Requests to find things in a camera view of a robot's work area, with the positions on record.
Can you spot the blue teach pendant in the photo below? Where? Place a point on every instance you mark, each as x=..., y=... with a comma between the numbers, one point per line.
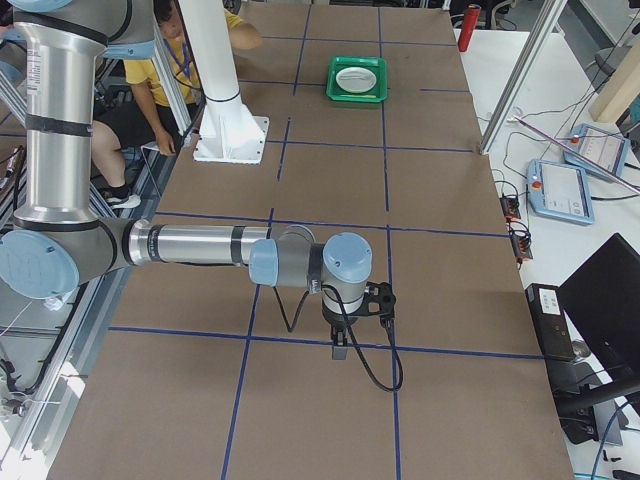
x=560, y=191
x=609, y=150

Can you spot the wooden beam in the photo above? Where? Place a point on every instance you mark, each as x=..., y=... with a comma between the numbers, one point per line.
x=620, y=90

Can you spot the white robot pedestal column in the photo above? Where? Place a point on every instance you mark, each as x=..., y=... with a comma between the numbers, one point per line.
x=228, y=132

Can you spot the white round plate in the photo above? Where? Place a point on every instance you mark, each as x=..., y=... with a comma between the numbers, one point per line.
x=356, y=80

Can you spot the black monitor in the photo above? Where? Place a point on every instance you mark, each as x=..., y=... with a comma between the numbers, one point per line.
x=601, y=298

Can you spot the person in yellow shirt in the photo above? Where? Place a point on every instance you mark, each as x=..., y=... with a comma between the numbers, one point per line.
x=148, y=117

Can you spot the red cylinder bottle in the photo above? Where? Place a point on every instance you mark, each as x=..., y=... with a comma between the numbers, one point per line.
x=470, y=19

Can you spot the aluminium frame post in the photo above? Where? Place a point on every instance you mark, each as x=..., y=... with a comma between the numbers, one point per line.
x=541, y=30

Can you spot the grey office chair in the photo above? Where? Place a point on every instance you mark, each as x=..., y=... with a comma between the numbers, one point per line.
x=607, y=60

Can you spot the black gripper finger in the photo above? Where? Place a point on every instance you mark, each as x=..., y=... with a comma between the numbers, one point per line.
x=338, y=352

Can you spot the black desktop computer box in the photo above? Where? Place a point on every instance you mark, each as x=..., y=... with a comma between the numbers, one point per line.
x=549, y=322

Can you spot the far blue teach pendant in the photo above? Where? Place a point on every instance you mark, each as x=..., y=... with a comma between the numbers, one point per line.
x=609, y=150

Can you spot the near blue teach pendant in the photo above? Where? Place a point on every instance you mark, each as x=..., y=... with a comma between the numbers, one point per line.
x=560, y=191

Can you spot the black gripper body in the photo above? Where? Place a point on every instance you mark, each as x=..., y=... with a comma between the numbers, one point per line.
x=336, y=320

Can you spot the green plastic tray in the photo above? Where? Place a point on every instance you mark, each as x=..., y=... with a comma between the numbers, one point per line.
x=376, y=64

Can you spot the orange black electronics board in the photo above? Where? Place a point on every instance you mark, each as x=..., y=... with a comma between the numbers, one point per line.
x=510, y=207

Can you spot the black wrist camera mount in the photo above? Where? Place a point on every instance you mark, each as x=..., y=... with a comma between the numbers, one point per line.
x=379, y=300

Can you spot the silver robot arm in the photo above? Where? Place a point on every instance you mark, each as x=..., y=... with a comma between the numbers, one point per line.
x=58, y=243

